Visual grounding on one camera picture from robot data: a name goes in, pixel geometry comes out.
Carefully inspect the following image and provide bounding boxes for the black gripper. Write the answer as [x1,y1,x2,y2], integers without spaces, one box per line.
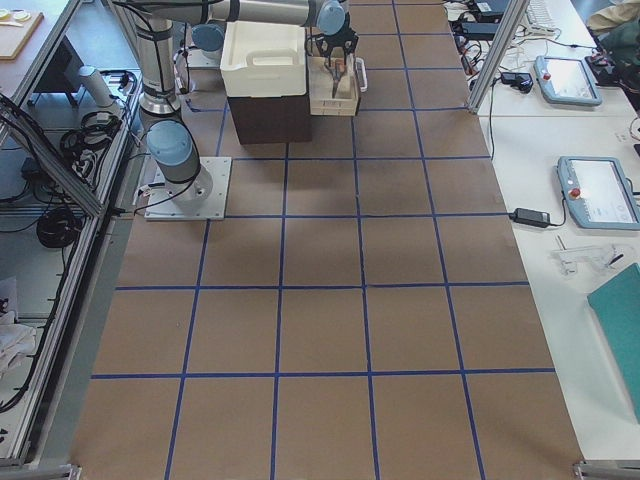
[305,27,359,59]

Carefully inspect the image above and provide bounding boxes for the orange grey scissors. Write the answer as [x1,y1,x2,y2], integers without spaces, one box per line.
[324,58,347,98]

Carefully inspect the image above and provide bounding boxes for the light wooden drawer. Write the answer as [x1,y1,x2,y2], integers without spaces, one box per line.
[307,54,368,117]

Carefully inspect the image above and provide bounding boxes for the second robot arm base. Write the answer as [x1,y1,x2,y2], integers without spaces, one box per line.
[187,22,225,69]

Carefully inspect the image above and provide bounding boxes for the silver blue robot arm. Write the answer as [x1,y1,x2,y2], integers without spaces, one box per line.
[115,1,358,201]

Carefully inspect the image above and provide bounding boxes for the dark brown drawer cabinet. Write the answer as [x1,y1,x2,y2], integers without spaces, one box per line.
[228,94,312,145]

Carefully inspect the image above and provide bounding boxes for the white plastic bin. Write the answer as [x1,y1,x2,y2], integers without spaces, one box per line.
[220,21,307,98]

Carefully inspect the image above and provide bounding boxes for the small black adapter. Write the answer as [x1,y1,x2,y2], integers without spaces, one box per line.
[500,72,534,94]

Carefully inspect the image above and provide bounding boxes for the upper teach pendant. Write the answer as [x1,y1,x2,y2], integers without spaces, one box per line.
[533,56,602,107]

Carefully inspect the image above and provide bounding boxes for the teach pendant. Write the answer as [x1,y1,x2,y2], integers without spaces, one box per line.
[533,56,602,107]
[556,156,639,231]

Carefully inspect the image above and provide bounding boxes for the black power adapter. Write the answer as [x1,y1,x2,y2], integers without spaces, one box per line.
[509,208,551,228]

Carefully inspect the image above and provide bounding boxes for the white cylinder device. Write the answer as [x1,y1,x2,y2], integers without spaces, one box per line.
[78,65,121,113]

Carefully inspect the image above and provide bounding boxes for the brown paper table mat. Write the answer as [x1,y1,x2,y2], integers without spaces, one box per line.
[71,1,581,479]

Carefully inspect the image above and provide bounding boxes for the lower teach pendant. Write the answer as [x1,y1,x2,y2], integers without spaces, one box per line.
[556,156,639,231]

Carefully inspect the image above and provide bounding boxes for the wooden board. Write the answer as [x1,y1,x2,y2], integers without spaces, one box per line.
[1,9,44,60]

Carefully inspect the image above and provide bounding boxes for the clear plastic parts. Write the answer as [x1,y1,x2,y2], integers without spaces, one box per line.
[551,236,625,276]

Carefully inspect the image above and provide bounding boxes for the aluminium frame post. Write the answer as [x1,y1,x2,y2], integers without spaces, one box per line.
[467,0,529,114]

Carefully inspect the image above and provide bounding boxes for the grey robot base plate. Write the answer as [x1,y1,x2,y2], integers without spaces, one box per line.
[143,157,232,221]

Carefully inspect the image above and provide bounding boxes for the black coiled cable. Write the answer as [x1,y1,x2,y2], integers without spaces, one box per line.
[35,205,84,251]

